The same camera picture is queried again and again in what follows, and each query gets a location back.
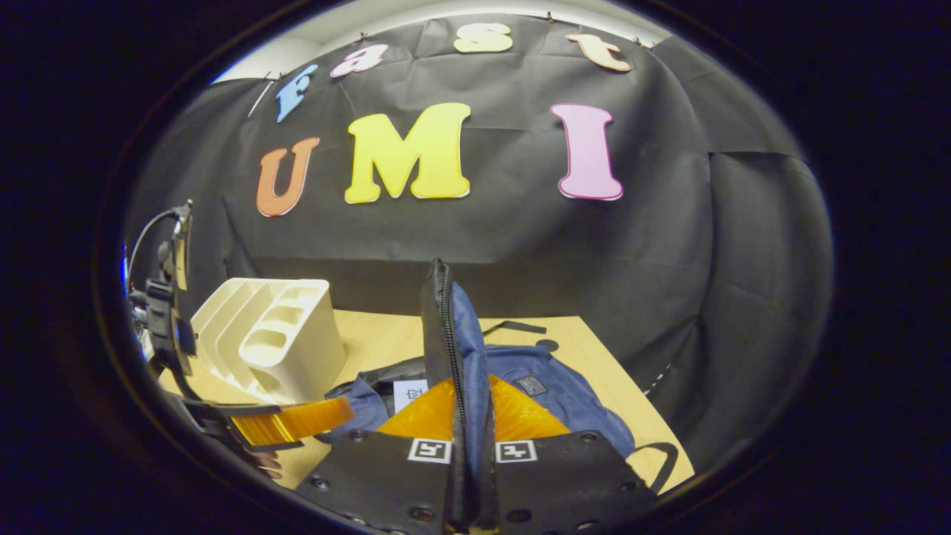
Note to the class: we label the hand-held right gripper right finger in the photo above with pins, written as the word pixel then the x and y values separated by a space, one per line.
pixel 572 487

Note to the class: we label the blue schoolbag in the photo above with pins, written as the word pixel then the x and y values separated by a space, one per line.
pixel 557 401

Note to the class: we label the white plastic bookshelf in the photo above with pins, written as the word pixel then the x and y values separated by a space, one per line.
pixel 297 349

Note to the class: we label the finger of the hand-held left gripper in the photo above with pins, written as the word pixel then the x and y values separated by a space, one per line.
pixel 290 423

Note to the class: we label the black round table cap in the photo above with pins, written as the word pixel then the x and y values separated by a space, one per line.
pixel 547 345

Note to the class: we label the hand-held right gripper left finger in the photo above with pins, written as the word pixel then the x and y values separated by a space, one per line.
pixel 386 487

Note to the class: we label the white book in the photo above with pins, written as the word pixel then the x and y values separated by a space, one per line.
pixel 409 394

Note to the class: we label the thin white rod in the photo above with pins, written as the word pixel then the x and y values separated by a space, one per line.
pixel 260 99

